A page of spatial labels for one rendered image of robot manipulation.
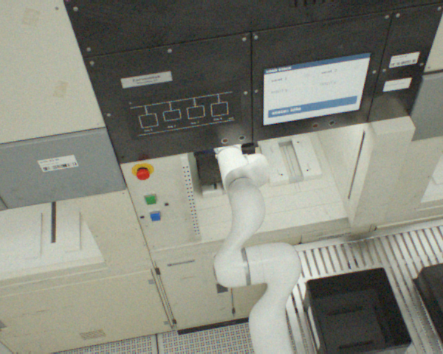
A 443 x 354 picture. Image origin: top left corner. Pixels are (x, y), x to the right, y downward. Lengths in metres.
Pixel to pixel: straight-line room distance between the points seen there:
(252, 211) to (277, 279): 0.18
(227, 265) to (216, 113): 0.41
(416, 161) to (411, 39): 0.56
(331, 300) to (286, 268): 0.67
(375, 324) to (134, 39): 1.30
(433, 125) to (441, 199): 0.51
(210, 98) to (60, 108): 0.39
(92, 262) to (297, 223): 0.78
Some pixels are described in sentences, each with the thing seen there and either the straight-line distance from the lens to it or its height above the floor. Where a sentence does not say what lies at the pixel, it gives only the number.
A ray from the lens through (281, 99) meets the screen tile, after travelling 1.50.
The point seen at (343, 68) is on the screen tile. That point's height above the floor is 1.64.
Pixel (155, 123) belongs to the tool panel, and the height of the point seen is 1.55.
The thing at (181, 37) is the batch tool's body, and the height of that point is 1.82.
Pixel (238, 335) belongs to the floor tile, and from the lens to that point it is 2.80.
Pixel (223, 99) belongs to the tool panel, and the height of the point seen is 1.60.
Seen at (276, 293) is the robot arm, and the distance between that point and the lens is 1.41.
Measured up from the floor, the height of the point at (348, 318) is 0.77.
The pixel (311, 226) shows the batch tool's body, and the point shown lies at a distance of 2.10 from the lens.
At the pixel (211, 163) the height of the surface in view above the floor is 1.08.
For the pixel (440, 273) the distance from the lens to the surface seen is 2.08.
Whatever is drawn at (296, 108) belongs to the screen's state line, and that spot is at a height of 1.52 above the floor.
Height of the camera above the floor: 2.63
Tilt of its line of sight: 54 degrees down
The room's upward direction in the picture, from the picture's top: 5 degrees counter-clockwise
